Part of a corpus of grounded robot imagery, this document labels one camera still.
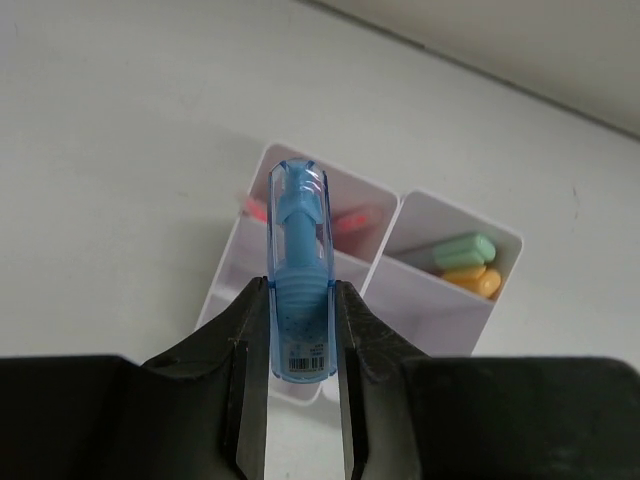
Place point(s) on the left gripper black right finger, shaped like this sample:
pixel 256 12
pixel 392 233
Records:
pixel 407 415

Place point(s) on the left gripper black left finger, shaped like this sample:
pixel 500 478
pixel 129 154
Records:
pixel 196 411

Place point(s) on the green capped correction tape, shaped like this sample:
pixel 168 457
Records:
pixel 464 251

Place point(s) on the red highlighter pen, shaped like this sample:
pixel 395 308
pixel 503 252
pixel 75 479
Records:
pixel 355 221

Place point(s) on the blue transparent stapler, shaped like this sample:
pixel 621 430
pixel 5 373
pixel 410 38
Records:
pixel 300 273

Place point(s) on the right white compartment organizer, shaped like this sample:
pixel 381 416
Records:
pixel 438 317

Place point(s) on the white compartment organizer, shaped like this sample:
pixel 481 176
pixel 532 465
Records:
pixel 245 254
pixel 438 317

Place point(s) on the left white compartment organizer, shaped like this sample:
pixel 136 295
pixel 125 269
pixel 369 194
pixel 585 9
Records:
pixel 245 254

